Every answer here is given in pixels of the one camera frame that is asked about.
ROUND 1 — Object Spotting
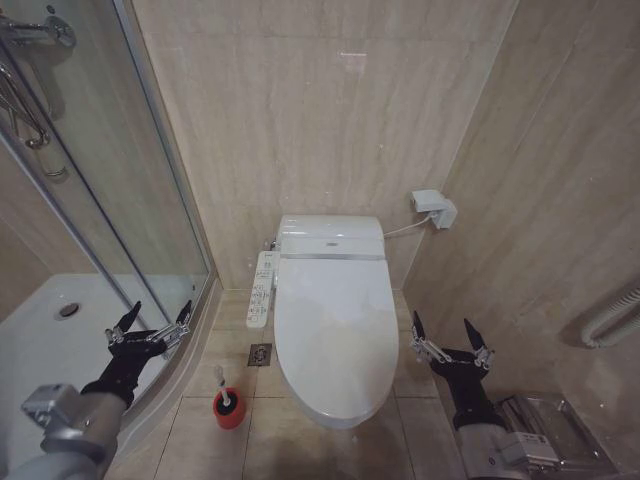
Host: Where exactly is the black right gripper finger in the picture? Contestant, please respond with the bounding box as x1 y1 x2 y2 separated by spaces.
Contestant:
463 318 496 370
409 310 454 364

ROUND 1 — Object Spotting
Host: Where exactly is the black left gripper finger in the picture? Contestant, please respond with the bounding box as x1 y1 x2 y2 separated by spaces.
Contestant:
104 300 142 346
151 299 194 353

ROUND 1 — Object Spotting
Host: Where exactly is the white toilet brush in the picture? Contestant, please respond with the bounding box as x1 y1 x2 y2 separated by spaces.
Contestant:
212 364 239 407

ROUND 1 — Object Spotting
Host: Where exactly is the white toilet lid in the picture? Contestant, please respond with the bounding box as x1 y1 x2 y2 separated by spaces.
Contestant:
273 253 400 421

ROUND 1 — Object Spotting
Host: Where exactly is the red toilet brush holder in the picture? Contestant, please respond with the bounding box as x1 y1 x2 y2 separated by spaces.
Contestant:
212 385 248 430

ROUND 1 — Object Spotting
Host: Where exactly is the chrome toilet paper holder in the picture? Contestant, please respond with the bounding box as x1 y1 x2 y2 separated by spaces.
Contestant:
492 392 621 480

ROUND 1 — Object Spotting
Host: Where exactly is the white toilet body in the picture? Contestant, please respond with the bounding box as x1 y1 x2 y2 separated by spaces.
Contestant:
272 214 400 430

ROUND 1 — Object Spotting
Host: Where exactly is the white shower tray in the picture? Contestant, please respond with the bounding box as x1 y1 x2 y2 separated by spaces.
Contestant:
0 272 174 421

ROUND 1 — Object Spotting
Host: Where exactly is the white bidet control panel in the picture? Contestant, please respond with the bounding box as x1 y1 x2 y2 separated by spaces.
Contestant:
245 250 279 330

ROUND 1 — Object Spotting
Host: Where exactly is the chrome shower faucet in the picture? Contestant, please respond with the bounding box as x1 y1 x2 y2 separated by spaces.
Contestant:
0 14 77 177

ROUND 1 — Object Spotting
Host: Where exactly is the white power cord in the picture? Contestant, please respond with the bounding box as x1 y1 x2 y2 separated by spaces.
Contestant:
382 213 434 240

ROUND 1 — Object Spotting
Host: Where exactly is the white wall power box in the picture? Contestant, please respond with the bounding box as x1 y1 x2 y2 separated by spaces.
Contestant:
410 188 459 231

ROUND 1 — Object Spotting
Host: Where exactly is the glass shower enclosure door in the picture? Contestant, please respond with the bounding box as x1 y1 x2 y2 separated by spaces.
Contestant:
0 0 221 361

